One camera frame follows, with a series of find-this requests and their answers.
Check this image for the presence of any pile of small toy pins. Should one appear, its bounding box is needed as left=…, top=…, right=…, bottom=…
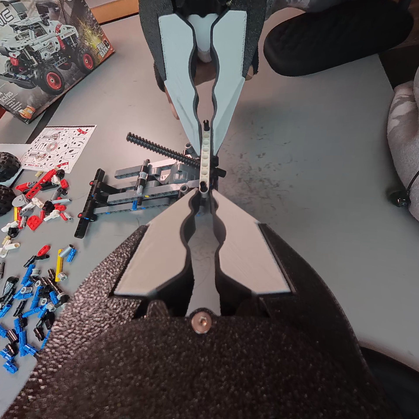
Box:
left=0, top=244, right=78, bottom=374

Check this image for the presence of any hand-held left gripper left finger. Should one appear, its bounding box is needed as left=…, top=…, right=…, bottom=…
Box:
left=113, top=189, right=200, bottom=298

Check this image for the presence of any black toy tyre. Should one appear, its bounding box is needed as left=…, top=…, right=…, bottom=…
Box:
left=0, top=185, right=16, bottom=216
left=0, top=151, right=23, bottom=183

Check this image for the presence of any black wired earbud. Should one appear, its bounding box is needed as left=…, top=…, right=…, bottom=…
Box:
left=386, top=170, right=419, bottom=209

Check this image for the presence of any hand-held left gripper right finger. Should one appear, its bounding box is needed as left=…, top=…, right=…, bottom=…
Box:
left=211, top=189, right=292, bottom=297

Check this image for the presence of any toy truck set box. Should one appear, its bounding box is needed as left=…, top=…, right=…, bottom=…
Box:
left=0, top=0, right=115, bottom=124

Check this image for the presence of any grey toy chassis assembly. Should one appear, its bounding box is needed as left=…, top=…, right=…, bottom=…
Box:
left=75, top=132, right=227, bottom=239

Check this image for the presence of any white perforated toy beam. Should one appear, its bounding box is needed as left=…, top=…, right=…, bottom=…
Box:
left=198, top=129, right=212, bottom=198

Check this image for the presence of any white sticker sheet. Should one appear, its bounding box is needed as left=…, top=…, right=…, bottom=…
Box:
left=20, top=124, right=98, bottom=174

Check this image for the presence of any person's right hand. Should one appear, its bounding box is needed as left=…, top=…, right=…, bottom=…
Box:
left=168, top=63, right=260, bottom=120

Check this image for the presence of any person's right forearm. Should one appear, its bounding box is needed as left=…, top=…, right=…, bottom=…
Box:
left=266, top=0, right=331, bottom=15

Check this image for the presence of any wooden board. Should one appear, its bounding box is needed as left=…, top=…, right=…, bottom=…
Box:
left=86, top=0, right=140, bottom=24

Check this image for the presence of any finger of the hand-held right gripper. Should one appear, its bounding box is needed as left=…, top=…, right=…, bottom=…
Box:
left=211, top=10, right=247, bottom=156
left=158, top=15, right=202, bottom=154

